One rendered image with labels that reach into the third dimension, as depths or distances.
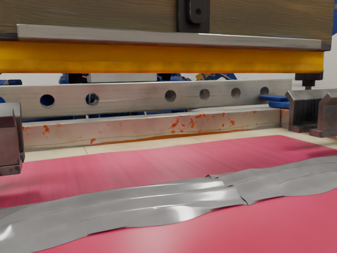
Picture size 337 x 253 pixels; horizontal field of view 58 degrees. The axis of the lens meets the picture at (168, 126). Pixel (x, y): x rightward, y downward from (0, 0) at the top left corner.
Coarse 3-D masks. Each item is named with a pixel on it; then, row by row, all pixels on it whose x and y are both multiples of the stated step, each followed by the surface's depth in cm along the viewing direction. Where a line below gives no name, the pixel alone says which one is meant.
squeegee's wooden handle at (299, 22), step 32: (0, 0) 23; (32, 0) 23; (64, 0) 24; (96, 0) 25; (128, 0) 26; (160, 0) 27; (224, 0) 29; (256, 0) 31; (288, 0) 32; (320, 0) 34; (0, 32) 23; (224, 32) 30; (256, 32) 31; (288, 32) 33; (320, 32) 34
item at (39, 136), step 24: (72, 120) 44; (96, 120) 44; (120, 120) 44; (144, 120) 46; (168, 120) 47; (192, 120) 49; (216, 120) 50; (240, 120) 52; (264, 120) 54; (288, 120) 53; (24, 144) 40; (48, 144) 41; (72, 144) 42; (96, 144) 44
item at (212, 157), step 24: (192, 144) 43; (216, 144) 43; (240, 144) 43; (264, 144) 42; (288, 144) 42; (312, 144) 42; (192, 168) 32; (216, 168) 32; (240, 168) 32; (336, 192) 25; (288, 216) 21; (312, 216) 21; (336, 216) 21; (312, 240) 18; (336, 240) 18
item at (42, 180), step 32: (64, 160) 36; (96, 160) 36; (128, 160) 36; (160, 160) 35; (0, 192) 26; (32, 192) 26; (64, 192) 26; (192, 224) 20; (224, 224) 20; (256, 224) 20
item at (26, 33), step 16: (32, 32) 23; (48, 32) 23; (64, 32) 23; (80, 32) 24; (96, 32) 24; (112, 32) 25; (128, 32) 25; (144, 32) 26; (160, 32) 26; (176, 32) 27; (224, 48) 31; (240, 48) 31; (256, 48) 31; (272, 48) 31; (288, 48) 31; (304, 48) 32; (320, 48) 33
